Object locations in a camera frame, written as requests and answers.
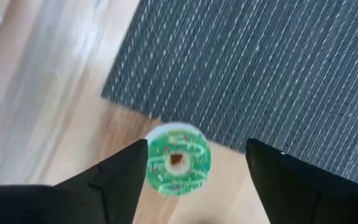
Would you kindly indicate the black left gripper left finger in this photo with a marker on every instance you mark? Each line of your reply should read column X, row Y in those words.
column 120, row 180

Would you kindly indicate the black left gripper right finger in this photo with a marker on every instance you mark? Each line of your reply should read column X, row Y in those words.
column 278, row 186

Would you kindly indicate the small green iced donut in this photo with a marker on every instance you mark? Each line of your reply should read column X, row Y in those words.
column 191, row 174

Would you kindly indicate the grey woven placemat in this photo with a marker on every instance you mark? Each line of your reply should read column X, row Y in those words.
column 244, row 62

